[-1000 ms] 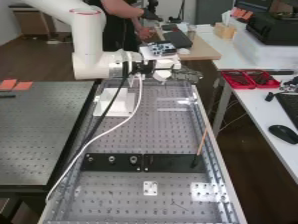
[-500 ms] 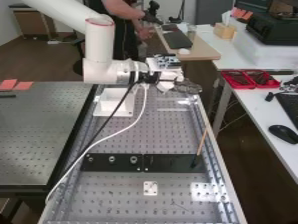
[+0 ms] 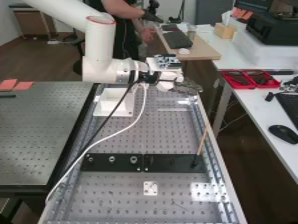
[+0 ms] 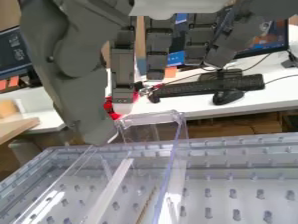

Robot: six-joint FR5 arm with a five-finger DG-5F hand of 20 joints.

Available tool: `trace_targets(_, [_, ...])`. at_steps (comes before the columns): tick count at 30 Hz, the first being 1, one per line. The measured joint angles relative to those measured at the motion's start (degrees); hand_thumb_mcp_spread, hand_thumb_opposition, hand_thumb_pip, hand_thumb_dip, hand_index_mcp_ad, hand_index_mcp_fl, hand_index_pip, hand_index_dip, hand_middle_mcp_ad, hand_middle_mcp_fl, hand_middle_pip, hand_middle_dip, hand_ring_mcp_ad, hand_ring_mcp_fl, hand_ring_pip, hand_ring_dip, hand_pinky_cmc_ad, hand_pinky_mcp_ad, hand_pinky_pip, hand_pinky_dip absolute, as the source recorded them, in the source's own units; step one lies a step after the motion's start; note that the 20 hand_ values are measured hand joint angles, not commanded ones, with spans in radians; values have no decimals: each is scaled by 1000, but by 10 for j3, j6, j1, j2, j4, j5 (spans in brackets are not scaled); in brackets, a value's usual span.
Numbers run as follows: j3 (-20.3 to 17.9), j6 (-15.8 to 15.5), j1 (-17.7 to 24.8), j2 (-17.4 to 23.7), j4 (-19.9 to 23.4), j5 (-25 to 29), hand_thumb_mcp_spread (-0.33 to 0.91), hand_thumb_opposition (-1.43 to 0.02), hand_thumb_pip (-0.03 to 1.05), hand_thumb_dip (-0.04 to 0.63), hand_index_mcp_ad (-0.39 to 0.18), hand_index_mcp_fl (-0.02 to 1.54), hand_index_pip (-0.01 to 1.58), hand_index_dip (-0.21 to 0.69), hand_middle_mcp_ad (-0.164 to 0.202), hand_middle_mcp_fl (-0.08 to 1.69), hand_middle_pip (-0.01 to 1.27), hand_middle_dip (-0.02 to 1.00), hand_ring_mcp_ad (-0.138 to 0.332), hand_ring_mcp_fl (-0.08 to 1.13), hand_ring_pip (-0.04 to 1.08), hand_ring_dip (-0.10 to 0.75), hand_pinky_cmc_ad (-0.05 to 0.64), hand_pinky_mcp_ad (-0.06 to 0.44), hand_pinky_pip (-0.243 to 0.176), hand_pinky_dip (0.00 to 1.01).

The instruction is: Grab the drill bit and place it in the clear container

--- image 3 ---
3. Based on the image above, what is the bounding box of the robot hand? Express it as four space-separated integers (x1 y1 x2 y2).
144 54 204 96

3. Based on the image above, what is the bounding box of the black keyboard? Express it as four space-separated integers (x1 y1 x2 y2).
275 93 298 130
162 31 194 50

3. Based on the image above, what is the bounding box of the wooden desk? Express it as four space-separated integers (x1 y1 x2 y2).
154 23 222 62

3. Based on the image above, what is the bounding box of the person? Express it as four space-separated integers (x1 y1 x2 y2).
83 0 159 62

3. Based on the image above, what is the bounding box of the red tray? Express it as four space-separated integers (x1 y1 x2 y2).
244 69 281 89
219 69 257 90

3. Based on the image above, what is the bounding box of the thin stick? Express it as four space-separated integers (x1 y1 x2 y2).
190 111 212 168

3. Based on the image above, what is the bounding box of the white desk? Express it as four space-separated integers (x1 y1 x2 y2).
194 24 298 184

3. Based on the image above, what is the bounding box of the black case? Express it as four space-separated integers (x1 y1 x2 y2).
244 11 298 46

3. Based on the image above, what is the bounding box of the black plate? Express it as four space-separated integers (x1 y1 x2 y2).
79 153 207 174

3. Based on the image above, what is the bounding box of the pink pad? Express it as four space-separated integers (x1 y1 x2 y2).
0 78 18 92
11 81 34 92

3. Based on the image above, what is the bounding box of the black mouse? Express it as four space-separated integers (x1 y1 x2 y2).
267 124 298 145

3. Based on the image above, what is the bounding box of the wooden cabinet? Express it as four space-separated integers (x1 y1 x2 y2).
7 3 50 37

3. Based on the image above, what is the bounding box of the small white square plate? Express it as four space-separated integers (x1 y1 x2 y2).
142 180 159 197

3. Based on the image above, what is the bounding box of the clear box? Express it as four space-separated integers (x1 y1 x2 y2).
37 83 249 224

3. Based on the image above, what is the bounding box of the white cable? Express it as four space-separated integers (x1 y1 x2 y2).
43 81 148 204

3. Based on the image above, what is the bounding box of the black cable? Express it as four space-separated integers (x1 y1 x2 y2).
53 79 143 189

